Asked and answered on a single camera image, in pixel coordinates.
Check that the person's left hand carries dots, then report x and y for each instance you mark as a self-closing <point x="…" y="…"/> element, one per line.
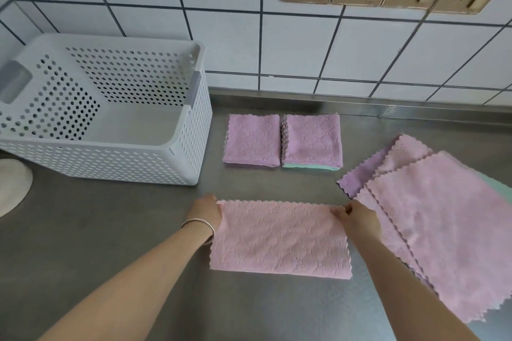
<point x="204" y="211"/>

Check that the person's right hand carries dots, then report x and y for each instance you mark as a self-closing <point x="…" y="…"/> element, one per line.
<point x="362" y="221"/>

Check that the person's right thumb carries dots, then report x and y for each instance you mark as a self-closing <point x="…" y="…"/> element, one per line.
<point x="340" y="212"/>

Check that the person's left fingers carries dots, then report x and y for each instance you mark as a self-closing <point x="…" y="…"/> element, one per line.
<point x="216" y="207"/>

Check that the pink textured cloth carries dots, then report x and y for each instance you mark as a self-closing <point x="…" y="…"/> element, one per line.
<point x="280" y="239"/>

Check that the person's right forearm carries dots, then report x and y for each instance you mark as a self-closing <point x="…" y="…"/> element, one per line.
<point x="404" y="292"/>

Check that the person's left forearm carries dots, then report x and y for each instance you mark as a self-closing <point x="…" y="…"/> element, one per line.
<point x="132" y="288"/>

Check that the silver bangle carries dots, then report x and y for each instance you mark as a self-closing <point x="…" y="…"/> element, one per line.
<point x="208" y="226"/>

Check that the flat purple cloth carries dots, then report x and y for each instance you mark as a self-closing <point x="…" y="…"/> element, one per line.
<point x="362" y="179"/>

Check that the folded green cloth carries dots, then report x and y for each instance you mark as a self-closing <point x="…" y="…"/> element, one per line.
<point x="312" y="168"/>

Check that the flat pink cloth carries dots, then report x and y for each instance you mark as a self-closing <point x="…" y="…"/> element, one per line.
<point x="394" y="233"/>
<point x="448" y="225"/>
<point x="406" y="153"/>

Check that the folded purple cloth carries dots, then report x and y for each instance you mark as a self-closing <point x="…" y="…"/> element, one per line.
<point x="252" y="141"/>
<point x="314" y="139"/>

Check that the white perforated plastic basket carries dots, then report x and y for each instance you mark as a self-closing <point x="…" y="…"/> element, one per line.
<point x="120" y="145"/>

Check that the flat green cloth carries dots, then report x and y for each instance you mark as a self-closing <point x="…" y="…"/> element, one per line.
<point x="500" y="189"/>

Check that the white round object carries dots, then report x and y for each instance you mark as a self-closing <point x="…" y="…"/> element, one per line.
<point x="12" y="185"/>

